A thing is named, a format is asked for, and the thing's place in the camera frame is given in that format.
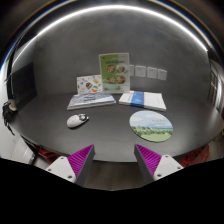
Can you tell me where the round landscape mouse pad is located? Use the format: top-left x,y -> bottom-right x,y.
129,110 -> 173,142

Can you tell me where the grey patterned book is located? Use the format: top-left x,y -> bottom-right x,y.
67,92 -> 116,110

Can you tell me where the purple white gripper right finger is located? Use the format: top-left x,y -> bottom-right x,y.
134,144 -> 183,184

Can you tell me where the green food poster stand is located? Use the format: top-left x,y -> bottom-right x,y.
99,53 -> 130,93

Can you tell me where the white colourful sticker card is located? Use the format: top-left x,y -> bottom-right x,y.
77,75 -> 102,94

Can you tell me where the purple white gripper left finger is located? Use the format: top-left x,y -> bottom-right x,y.
46,145 -> 95,186

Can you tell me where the red cable left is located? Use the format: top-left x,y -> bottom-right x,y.
37,145 -> 63,165

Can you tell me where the white wall socket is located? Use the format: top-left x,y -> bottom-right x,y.
147,67 -> 157,79
129,65 -> 134,76
158,69 -> 167,80
135,65 -> 146,77

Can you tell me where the white computer mouse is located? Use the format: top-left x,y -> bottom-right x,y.
67,114 -> 89,128

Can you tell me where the red cable right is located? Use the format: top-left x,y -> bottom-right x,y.
179,143 -> 211,168

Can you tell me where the red cable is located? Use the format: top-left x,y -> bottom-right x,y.
179,143 -> 211,168
37,145 -> 63,165

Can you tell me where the black monitor screen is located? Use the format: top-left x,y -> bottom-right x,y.
11,63 -> 37,111

